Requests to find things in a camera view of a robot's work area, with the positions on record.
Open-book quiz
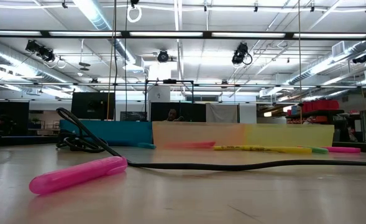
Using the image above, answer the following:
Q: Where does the pink highlighter marker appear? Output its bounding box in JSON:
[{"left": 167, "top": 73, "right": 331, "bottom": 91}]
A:
[
  {"left": 29, "top": 156, "right": 129, "bottom": 196},
  {"left": 324, "top": 146, "right": 362, "bottom": 154},
  {"left": 163, "top": 141, "right": 217, "bottom": 150}
]

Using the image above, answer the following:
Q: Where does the yellow highlighter marker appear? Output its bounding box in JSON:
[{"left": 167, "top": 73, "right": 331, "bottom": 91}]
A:
[
  {"left": 250, "top": 146, "right": 313, "bottom": 155},
  {"left": 214, "top": 144, "right": 275, "bottom": 152}
]

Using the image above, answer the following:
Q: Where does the green highlighter marker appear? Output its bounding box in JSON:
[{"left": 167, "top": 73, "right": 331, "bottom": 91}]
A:
[{"left": 306, "top": 146, "right": 329, "bottom": 155}]

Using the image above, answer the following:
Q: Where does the black partition panel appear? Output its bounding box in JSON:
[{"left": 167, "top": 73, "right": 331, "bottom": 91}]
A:
[{"left": 150, "top": 102, "right": 207, "bottom": 123}]

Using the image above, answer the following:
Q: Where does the orange translucent plastic bin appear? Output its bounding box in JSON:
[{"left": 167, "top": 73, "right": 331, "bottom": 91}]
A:
[{"left": 152, "top": 121, "right": 245, "bottom": 150}]

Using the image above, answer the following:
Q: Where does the grey fabric panel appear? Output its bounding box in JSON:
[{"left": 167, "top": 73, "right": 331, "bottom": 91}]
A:
[{"left": 205, "top": 103, "right": 240, "bottom": 124}]

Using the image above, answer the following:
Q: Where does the blue plastic bin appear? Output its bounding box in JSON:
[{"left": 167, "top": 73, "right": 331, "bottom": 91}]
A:
[{"left": 59, "top": 119, "right": 154, "bottom": 147}]

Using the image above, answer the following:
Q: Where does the black overhead light bar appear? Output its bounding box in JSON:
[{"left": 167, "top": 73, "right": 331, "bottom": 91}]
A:
[{"left": 0, "top": 29, "right": 366, "bottom": 40}]

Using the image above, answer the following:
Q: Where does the large black monitor screen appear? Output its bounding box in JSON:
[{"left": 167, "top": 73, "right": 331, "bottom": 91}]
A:
[{"left": 71, "top": 91, "right": 116, "bottom": 121}]

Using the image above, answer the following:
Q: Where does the yellow translucent plastic bin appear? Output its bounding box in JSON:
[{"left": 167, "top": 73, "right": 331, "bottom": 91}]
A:
[{"left": 243, "top": 123, "right": 335, "bottom": 148}]

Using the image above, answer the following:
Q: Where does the red storage bin shelf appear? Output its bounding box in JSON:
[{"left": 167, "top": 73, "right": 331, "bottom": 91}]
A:
[{"left": 285, "top": 99, "right": 345, "bottom": 125}]

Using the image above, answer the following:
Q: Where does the black neighbouring rig frame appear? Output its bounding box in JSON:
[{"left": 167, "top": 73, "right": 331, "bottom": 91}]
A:
[{"left": 144, "top": 78, "right": 195, "bottom": 104}]

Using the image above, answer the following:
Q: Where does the long black cable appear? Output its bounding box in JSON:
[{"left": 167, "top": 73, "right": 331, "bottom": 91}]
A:
[{"left": 55, "top": 107, "right": 366, "bottom": 172}]

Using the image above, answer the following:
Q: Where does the black hanging cable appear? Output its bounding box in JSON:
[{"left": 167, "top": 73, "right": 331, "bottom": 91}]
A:
[{"left": 112, "top": 0, "right": 119, "bottom": 103}]

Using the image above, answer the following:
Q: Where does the white cable ring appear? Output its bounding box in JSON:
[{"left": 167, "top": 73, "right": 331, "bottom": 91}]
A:
[{"left": 126, "top": 4, "right": 143, "bottom": 24}]

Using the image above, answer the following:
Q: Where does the silver ceiling air duct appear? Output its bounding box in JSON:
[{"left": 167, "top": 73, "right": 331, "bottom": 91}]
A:
[
  {"left": 286, "top": 40, "right": 366, "bottom": 86},
  {"left": 72, "top": 0, "right": 146, "bottom": 74},
  {"left": 0, "top": 45, "right": 78, "bottom": 94}
]

